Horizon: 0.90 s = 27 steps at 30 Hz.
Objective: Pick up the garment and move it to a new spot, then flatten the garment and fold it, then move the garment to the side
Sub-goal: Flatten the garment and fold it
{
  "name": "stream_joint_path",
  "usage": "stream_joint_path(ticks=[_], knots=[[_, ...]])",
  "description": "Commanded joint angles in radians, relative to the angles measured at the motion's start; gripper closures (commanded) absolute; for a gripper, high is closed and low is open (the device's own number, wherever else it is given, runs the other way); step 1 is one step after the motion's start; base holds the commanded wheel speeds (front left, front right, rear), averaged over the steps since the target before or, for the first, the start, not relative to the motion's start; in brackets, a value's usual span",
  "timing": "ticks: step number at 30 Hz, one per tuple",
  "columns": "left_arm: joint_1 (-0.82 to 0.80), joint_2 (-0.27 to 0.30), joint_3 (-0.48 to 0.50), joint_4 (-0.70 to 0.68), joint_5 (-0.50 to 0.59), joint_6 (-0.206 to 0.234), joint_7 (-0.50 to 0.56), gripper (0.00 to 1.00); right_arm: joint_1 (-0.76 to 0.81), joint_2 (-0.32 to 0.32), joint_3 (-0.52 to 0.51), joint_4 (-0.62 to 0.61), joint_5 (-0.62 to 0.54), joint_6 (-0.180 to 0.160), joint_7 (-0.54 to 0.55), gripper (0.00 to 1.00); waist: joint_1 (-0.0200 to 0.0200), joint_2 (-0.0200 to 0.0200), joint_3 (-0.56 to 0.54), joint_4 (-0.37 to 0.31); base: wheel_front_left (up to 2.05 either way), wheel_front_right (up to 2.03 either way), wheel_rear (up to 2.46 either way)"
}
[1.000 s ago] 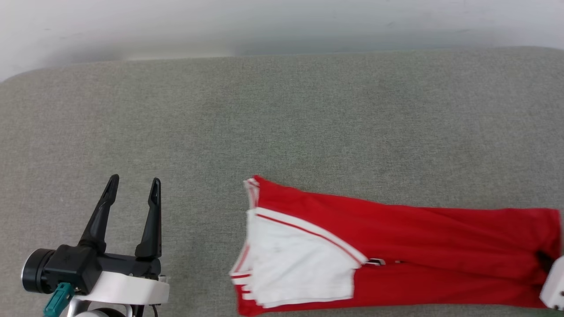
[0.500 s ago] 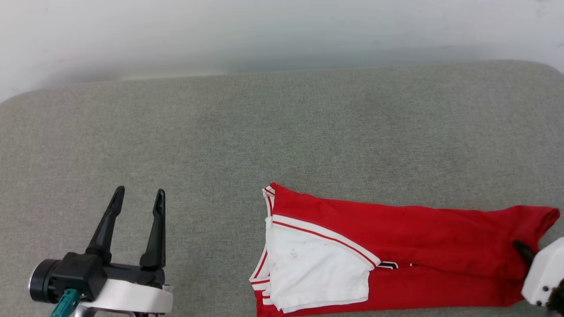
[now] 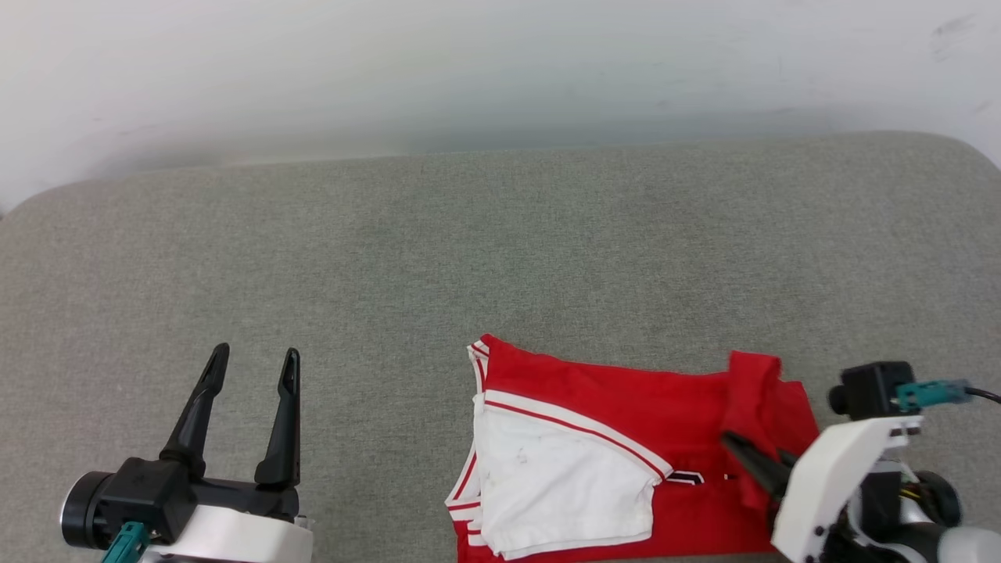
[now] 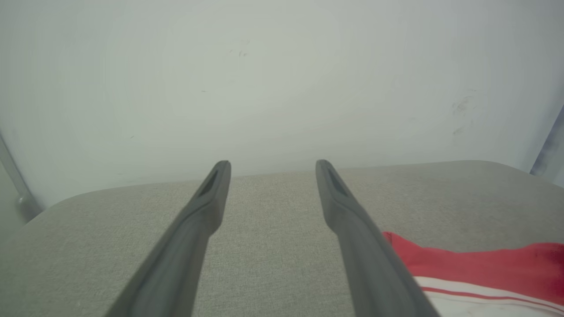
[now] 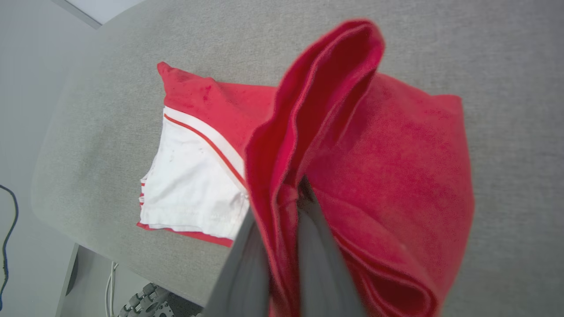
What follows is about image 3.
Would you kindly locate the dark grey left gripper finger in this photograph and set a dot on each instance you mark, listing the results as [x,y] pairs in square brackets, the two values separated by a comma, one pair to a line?
[195,422]
[285,430]

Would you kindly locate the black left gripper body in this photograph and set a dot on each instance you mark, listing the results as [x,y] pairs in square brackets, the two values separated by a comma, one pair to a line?
[250,499]

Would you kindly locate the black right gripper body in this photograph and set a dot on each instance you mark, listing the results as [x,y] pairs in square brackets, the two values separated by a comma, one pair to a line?
[876,500]

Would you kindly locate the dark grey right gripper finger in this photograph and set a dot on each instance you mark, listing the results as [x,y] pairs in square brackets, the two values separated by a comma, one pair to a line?
[758,465]
[788,459]

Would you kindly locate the red and white shirt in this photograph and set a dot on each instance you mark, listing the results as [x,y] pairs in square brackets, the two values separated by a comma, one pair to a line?
[626,399]

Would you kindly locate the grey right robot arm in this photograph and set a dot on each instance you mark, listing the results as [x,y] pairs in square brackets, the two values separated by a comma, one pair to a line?
[962,547]

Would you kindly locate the grey fabric sofa cushion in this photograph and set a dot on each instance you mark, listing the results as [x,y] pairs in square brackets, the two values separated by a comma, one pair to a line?
[469,258]

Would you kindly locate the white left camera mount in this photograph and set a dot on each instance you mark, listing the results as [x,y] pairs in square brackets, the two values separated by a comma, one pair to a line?
[235,539]

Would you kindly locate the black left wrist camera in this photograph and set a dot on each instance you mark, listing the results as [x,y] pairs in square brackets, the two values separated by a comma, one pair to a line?
[152,496]

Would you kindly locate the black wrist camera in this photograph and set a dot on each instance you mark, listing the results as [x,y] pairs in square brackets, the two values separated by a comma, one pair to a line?
[872,389]
[152,496]

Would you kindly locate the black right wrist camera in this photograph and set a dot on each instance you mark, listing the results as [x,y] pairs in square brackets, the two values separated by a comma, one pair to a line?
[872,389]

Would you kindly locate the teal right camera connector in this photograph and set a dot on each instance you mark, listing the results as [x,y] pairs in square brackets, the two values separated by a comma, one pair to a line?
[931,393]

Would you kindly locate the teal camera connector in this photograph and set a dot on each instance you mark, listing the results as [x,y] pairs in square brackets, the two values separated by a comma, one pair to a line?
[931,393]
[123,547]

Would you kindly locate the teal left camera connector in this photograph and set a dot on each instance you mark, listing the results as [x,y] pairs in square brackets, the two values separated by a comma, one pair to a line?
[123,547]

